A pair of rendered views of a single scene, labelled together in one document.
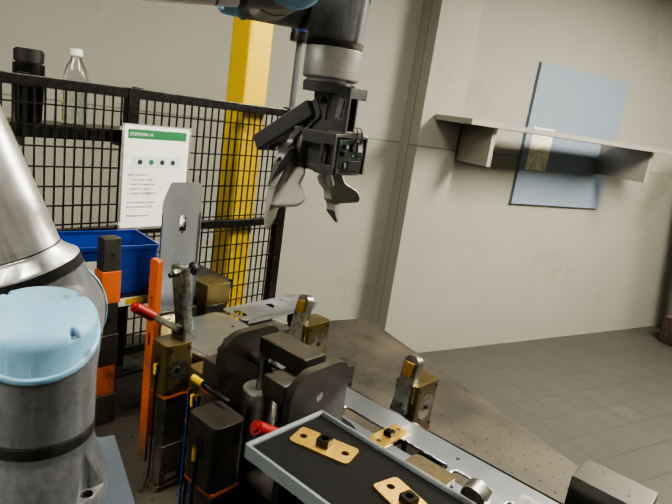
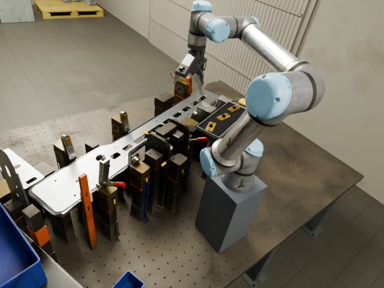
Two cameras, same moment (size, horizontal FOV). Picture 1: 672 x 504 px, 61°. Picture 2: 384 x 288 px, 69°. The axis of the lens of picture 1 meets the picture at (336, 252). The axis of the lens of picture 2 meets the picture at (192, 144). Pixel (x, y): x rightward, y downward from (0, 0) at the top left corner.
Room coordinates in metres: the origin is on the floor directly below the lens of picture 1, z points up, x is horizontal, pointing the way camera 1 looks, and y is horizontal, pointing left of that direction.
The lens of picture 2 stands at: (0.97, 1.13, 1.99)
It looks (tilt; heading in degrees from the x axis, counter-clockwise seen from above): 39 degrees down; 258
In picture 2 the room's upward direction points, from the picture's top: 10 degrees clockwise
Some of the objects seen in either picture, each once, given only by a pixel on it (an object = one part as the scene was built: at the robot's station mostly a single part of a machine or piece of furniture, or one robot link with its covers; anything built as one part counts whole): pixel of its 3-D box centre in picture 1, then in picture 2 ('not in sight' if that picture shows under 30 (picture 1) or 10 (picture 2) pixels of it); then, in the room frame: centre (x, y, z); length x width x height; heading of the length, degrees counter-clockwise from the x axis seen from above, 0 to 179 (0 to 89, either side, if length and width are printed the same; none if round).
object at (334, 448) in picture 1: (324, 442); (211, 126); (0.64, -0.02, 1.17); 0.08 x 0.04 x 0.01; 65
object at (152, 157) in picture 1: (154, 177); not in sight; (1.68, 0.57, 1.30); 0.23 x 0.02 x 0.31; 140
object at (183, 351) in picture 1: (162, 415); (111, 215); (1.11, 0.33, 0.87); 0.10 x 0.07 x 0.35; 140
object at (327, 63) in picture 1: (333, 67); (196, 38); (0.79, 0.04, 1.62); 0.08 x 0.08 x 0.05
